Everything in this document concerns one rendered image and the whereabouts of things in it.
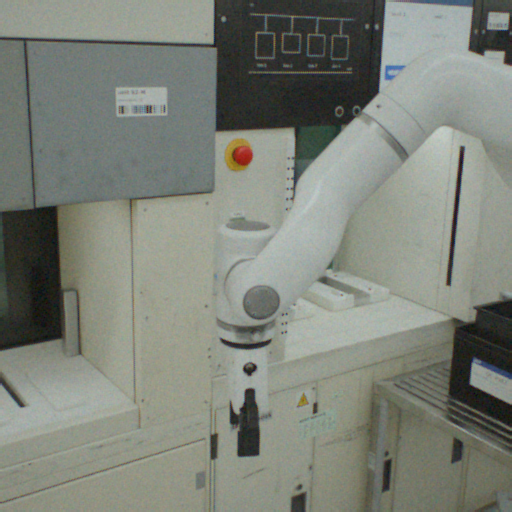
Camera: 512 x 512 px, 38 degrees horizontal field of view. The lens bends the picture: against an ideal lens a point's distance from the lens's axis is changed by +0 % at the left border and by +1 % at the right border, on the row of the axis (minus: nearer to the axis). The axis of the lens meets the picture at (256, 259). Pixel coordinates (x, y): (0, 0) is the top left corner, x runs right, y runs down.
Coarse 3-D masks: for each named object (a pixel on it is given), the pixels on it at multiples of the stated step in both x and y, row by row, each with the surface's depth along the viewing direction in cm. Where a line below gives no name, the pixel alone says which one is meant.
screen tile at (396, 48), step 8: (392, 8) 162; (400, 8) 164; (408, 8) 165; (392, 16) 163; (400, 16) 164; (408, 16) 166; (416, 16) 167; (392, 24) 164; (400, 24) 165; (408, 24) 166; (416, 24) 168; (424, 24) 169; (424, 32) 170; (392, 40) 165; (400, 40) 166; (408, 40) 167; (416, 40) 169; (424, 40) 170; (392, 48) 165; (400, 48) 167; (408, 48) 168; (416, 48) 169; (424, 48) 171; (392, 56) 166; (400, 56) 167; (408, 56) 169; (416, 56) 170
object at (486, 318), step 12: (504, 300) 179; (480, 312) 173; (492, 312) 170; (504, 312) 179; (480, 324) 173; (492, 324) 170; (504, 324) 167; (480, 336) 174; (492, 336) 171; (504, 336) 168; (504, 348) 168
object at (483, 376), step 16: (464, 336) 173; (464, 352) 174; (480, 352) 169; (496, 352) 166; (464, 368) 174; (480, 368) 170; (496, 368) 166; (464, 384) 175; (480, 384) 171; (496, 384) 167; (464, 400) 176; (480, 400) 171; (496, 400) 167; (496, 416) 168
